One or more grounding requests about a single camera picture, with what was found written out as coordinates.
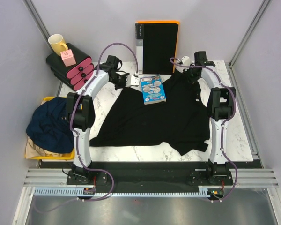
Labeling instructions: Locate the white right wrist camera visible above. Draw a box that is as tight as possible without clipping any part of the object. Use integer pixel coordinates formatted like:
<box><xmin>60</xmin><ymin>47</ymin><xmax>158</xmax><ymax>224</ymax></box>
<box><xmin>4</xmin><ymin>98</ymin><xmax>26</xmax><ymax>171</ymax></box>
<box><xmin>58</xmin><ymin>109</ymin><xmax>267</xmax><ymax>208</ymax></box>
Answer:
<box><xmin>180</xmin><ymin>56</ymin><xmax>192</xmax><ymax>66</ymax></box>

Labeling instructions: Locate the navy blue t-shirt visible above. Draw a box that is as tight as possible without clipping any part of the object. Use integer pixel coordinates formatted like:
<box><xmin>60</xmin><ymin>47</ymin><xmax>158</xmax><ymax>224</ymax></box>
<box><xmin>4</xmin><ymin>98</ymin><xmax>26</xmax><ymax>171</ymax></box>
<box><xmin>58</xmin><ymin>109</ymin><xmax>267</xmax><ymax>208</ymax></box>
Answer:
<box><xmin>26</xmin><ymin>97</ymin><xmax>74</xmax><ymax>153</ymax></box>

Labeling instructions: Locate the pink drawer unit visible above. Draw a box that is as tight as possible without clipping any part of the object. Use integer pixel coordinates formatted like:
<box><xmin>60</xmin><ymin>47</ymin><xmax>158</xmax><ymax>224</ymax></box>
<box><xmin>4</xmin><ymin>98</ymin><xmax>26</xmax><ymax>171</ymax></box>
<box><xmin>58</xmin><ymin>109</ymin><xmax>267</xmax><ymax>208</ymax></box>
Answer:
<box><xmin>46</xmin><ymin>43</ymin><xmax>94</xmax><ymax>91</ymax></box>

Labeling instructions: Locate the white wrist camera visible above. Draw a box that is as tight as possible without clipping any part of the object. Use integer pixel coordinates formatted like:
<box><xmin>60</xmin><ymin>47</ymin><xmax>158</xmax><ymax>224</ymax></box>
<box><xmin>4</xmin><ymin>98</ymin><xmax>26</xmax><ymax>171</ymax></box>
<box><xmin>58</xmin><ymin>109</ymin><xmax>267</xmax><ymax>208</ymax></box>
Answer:
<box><xmin>180</xmin><ymin>56</ymin><xmax>192</xmax><ymax>66</ymax></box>
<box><xmin>126</xmin><ymin>75</ymin><xmax>140</xmax><ymax>87</ymax></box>

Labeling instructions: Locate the blue paperback book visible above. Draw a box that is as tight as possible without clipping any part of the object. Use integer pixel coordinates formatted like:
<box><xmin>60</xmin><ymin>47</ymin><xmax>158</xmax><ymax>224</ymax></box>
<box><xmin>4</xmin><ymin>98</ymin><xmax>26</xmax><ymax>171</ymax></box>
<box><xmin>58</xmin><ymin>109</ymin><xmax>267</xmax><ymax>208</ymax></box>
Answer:
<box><xmin>140</xmin><ymin>75</ymin><xmax>166</xmax><ymax>105</ymax></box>

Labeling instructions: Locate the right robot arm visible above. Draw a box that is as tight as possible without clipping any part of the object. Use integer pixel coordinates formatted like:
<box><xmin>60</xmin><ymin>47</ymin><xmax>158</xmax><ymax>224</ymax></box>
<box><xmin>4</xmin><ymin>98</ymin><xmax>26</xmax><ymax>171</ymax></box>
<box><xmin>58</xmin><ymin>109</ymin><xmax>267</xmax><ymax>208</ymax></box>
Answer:
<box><xmin>179</xmin><ymin>52</ymin><xmax>236</xmax><ymax>185</ymax></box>

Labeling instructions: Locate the black t-shirt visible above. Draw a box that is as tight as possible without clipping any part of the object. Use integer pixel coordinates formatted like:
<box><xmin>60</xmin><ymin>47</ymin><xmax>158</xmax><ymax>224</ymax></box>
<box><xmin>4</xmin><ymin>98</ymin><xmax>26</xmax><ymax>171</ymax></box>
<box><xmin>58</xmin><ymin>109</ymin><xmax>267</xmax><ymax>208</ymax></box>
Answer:
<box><xmin>89</xmin><ymin>72</ymin><xmax>210</xmax><ymax>156</ymax></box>

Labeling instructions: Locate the grey cable duct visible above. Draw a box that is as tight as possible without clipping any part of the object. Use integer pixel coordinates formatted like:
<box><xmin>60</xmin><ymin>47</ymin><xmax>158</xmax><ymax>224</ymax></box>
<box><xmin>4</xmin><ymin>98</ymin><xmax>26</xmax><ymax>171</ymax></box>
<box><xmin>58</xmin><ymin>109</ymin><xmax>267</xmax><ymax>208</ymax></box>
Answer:
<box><xmin>33</xmin><ymin>187</ymin><xmax>217</xmax><ymax>197</ymax></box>

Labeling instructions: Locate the yellow mug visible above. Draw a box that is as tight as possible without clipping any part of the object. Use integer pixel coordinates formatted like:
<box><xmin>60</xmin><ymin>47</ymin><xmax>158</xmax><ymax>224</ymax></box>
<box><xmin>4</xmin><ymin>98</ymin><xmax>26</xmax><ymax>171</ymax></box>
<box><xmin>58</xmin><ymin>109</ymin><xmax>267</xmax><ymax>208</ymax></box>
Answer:
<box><xmin>48</xmin><ymin>34</ymin><xmax>68</xmax><ymax>56</ymax></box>

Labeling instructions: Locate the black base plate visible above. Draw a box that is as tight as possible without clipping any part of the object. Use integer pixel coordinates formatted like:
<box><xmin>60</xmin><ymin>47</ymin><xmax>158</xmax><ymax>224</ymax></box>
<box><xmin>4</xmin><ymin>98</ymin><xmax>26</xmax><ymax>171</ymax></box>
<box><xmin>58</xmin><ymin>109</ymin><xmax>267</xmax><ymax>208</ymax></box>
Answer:
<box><xmin>40</xmin><ymin>160</ymin><xmax>267</xmax><ymax>186</ymax></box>

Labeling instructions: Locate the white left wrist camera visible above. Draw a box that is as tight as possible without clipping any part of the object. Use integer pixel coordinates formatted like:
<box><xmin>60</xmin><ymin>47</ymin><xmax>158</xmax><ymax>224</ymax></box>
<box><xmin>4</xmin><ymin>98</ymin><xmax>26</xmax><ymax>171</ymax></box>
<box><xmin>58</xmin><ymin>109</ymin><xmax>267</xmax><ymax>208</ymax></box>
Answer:
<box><xmin>126</xmin><ymin>75</ymin><xmax>140</xmax><ymax>87</ymax></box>

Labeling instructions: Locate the aluminium frame rail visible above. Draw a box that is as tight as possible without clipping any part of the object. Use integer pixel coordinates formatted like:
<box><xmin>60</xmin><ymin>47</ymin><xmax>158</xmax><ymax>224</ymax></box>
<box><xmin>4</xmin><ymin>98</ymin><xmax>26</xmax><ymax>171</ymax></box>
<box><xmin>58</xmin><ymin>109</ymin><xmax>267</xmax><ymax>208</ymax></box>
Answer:
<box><xmin>24</xmin><ymin>169</ymin><xmax>278</xmax><ymax>187</ymax></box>

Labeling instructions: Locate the yellow plastic bin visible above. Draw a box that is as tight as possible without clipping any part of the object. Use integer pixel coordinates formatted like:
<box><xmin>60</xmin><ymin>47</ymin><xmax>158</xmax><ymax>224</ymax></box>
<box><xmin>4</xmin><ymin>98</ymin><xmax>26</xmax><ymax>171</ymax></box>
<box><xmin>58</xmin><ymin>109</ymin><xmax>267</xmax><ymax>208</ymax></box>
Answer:
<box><xmin>25</xmin><ymin>97</ymin><xmax>74</xmax><ymax>159</ymax></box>

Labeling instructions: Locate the black and orange file folder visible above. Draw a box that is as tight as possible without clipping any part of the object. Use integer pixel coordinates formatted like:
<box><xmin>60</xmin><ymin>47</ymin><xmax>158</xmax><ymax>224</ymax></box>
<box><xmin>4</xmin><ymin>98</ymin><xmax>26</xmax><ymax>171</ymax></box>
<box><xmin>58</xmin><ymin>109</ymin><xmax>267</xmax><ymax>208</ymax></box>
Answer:
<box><xmin>135</xmin><ymin>20</ymin><xmax>180</xmax><ymax>75</ymax></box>

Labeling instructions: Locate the beige t-shirt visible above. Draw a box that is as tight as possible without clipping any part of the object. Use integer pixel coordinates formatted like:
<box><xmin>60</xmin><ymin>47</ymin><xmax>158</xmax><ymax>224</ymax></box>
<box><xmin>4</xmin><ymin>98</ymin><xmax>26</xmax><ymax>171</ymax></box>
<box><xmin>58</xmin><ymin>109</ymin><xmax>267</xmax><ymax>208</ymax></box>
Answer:
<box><xmin>25</xmin><ymin>137</ymin><xmax>71</xmax><ymax>159</ymax></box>

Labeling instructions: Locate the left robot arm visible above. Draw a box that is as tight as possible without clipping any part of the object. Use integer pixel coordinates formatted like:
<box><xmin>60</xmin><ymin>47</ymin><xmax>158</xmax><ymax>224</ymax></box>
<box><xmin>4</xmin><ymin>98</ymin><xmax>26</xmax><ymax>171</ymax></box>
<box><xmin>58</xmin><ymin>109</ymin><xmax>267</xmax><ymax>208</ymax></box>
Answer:
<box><xmin>66</xmin><ymin>55</ymin><xmax>129</xmax><ymax>185</ymax></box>

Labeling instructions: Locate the pink cube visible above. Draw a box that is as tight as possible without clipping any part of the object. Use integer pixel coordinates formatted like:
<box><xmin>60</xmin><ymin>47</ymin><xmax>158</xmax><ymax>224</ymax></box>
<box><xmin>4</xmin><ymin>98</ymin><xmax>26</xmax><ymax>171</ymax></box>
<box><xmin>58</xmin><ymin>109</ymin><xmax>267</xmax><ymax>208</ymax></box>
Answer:
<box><xmin>60</xmin><ymin>49</ymin><xmax>76</xmax><ymax>67</ymax></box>

